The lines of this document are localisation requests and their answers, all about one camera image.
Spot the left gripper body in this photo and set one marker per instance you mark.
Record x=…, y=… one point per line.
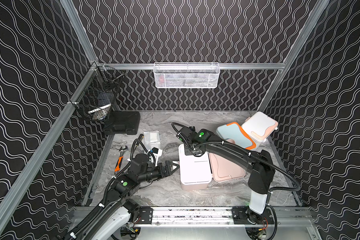
x=163, y=170

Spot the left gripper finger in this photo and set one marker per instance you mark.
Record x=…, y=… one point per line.
x=173, y=169
x=173, y=164

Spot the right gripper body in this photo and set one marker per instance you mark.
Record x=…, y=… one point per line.
x=187, y=151

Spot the white gauze packet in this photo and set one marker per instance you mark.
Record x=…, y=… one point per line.
x=152, y=137
x=152, y=145

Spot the blue orange first aid box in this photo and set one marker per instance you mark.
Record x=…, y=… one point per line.
x=235, y=132

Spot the white pink first aid box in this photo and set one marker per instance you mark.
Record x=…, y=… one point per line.
x=259, y=126

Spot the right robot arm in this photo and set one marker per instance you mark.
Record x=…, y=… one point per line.
x=258, y=164

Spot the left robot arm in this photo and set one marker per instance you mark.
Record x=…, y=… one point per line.
x=119, y=190

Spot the black plastic tool case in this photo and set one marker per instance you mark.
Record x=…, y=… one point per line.
x=122, y=123

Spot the orange handled adjustable wrench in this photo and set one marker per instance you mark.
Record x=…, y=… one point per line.
x=122, y=151

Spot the white wire wall basket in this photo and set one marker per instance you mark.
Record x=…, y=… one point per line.
x=186, y=75

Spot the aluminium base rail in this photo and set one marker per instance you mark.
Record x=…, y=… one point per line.
x=221, y=217

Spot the black wire wall basket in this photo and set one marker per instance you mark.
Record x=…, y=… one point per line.
x=98, y=98

